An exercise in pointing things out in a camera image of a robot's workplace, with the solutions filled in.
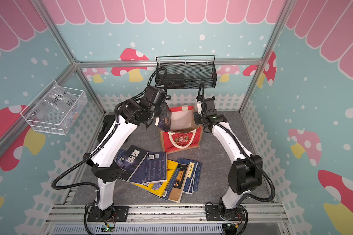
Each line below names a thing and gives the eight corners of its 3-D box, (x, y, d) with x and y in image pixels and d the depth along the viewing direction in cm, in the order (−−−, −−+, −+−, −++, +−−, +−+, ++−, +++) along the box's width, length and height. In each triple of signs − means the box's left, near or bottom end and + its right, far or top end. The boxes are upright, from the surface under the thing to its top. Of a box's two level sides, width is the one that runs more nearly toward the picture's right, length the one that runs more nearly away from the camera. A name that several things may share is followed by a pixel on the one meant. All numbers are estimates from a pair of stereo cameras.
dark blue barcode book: (135, 183, 84) (133, 181, 80) (141, 155, 95) (139, 152, 92) (166, 183, 84) (165, 181, 80) (168, 155, 95) (167, 152, 92)
